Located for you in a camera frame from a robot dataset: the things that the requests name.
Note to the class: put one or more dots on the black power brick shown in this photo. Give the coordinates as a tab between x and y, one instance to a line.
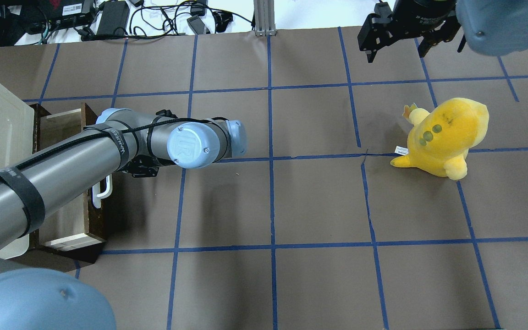
114	16

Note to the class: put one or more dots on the aluminium frame post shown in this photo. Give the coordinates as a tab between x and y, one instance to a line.
264	18

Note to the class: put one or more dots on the dark wooden drawer cabinet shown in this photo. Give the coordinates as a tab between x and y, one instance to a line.
73	233

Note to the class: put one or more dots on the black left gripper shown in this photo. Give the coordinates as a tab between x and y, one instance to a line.
141	167

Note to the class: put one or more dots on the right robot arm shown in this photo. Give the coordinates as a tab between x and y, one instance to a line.
489	27

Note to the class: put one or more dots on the yellow plush toy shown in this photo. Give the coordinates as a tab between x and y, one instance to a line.
439	140

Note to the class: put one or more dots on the cardboard hang tag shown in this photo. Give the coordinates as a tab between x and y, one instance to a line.
407	110

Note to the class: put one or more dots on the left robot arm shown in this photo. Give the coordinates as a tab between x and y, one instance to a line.
121	140

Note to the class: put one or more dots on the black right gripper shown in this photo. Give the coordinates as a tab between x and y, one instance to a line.
422	18

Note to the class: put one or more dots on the white drawer handle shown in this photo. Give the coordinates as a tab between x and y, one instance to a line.
100	191

